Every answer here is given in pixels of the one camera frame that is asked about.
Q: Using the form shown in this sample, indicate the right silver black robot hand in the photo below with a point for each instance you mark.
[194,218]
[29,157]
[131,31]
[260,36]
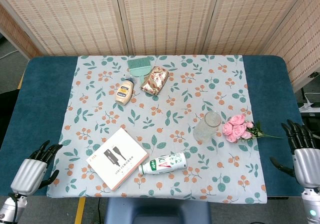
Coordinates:
[303,164]

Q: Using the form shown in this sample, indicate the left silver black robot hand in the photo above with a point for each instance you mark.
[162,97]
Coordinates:
[30,171]

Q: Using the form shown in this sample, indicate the pink rose bouquet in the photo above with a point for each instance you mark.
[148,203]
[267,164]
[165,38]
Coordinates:
[236,130]

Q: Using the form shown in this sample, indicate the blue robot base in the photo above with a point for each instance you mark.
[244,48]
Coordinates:
[157,212]

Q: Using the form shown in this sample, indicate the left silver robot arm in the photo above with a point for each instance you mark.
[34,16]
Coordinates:
[10,209]

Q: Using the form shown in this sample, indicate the mint green hand brush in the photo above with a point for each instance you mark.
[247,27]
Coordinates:
[139,67]

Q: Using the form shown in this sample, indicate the white power strip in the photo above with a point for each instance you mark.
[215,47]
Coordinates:
[308,106]

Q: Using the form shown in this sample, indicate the white product box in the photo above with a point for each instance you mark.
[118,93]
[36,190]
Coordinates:
[117,159]

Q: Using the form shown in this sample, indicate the beige squeeze sauce bottle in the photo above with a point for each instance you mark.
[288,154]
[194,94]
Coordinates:
[124,92]

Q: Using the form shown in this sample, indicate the white green drink bottle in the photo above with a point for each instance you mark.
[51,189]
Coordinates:
[163,165]

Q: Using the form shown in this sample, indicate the floral leaf print tablecloth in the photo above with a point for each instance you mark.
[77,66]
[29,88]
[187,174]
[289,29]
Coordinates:
[175,113]

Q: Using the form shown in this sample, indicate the gold red snack packet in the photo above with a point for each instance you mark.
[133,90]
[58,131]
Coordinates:
[154,80]

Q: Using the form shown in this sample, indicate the woven bamboo folding screen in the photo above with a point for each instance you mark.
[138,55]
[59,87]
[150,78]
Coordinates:
[160,18]

